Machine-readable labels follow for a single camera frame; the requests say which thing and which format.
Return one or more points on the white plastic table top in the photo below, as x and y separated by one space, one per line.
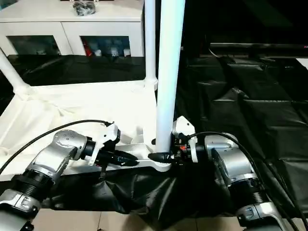
72 103

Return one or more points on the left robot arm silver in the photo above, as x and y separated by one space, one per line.
55 154

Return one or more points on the black work mat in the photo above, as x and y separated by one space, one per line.
252 101

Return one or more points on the small white jar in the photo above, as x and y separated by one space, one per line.
97 53
113 52
125 52

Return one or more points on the red package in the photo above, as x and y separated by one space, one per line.
88 49

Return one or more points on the black cabinet with yellow label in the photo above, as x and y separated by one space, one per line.
195 24

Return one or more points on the black covered bench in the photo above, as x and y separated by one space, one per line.
260 46

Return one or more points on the white cabinet with glass doors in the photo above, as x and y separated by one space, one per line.
48 26

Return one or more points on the white flat board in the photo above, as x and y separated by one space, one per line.
302 63

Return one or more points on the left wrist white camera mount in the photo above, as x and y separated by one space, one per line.
108 133

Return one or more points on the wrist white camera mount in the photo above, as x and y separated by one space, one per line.
184 126
108 133

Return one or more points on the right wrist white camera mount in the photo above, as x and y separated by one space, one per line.
184 126

